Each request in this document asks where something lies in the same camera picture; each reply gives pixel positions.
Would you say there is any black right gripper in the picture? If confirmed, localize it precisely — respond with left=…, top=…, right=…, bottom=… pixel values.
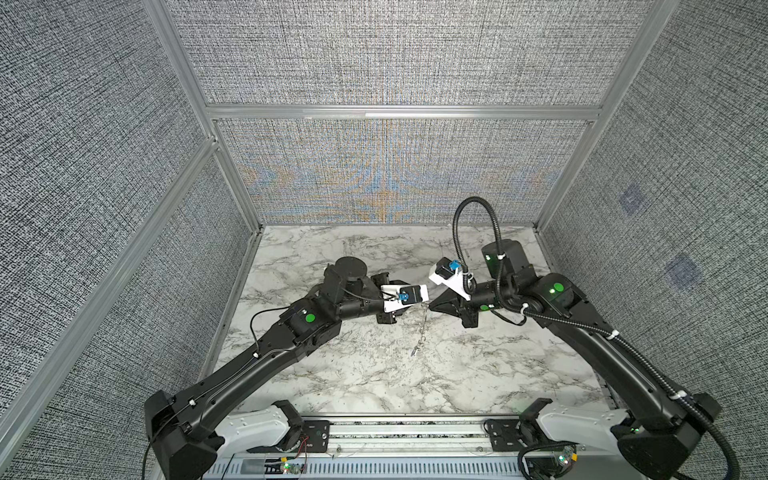
left=427, top=281, right=517, bottom=327

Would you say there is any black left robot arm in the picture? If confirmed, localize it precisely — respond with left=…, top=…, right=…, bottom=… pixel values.
left=144, top=256, right=390, bottom=479

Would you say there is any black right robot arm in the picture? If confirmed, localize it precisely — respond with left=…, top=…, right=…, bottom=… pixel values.
left=429, top=239, right=741, bottom=479

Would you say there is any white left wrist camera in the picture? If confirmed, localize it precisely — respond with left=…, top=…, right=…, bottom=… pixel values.
left=380, top=284, right=429, bottom=313

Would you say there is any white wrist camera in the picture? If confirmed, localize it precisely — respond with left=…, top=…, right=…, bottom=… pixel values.
left=380, top=284, right=429, bottom=313
left=429, top=257, right=474, bottom=301

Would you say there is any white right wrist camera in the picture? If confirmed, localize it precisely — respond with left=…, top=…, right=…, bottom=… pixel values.
left=429, top=257, right=474, bottom=301

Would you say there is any black corrugated cable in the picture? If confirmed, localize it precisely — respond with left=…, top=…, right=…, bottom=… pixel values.
left=452, top=196, right=742, bottom=480

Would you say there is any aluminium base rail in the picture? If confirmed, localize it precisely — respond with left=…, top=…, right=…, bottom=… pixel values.
left=202, top=411, right=640, bottom=479

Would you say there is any aluminium enclosure frame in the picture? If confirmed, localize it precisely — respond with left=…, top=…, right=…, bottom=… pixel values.
left=0, top=0, right=682, bottom=451

